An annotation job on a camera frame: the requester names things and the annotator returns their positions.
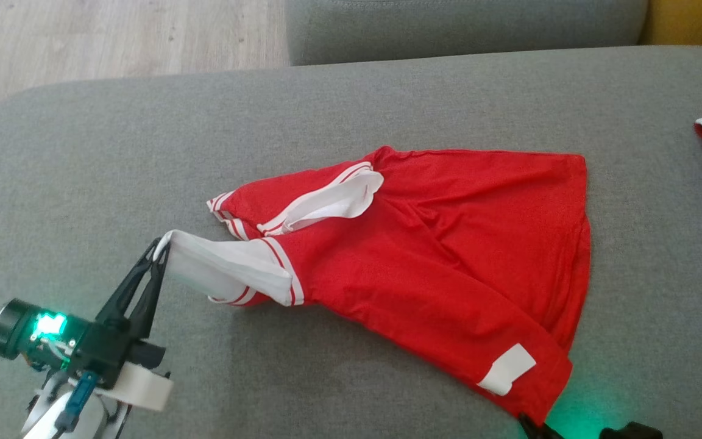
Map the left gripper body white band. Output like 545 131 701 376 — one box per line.
71 321 174 413

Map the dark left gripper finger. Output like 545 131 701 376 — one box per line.
126 246 171 337
96 238 163 324

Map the large grey sofa seat cushion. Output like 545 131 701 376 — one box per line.
0 46 702 439

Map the left cable with teal plug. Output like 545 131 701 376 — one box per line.
52 370 101 439

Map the yellow sofa back cushion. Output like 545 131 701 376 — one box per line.
639 0 702 48

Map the red jersey with black number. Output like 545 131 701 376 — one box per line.
155 145 593 427

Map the small grey sofa seat cushion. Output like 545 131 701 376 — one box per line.
284 0 650 66

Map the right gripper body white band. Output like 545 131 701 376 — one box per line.
598 421 664 439

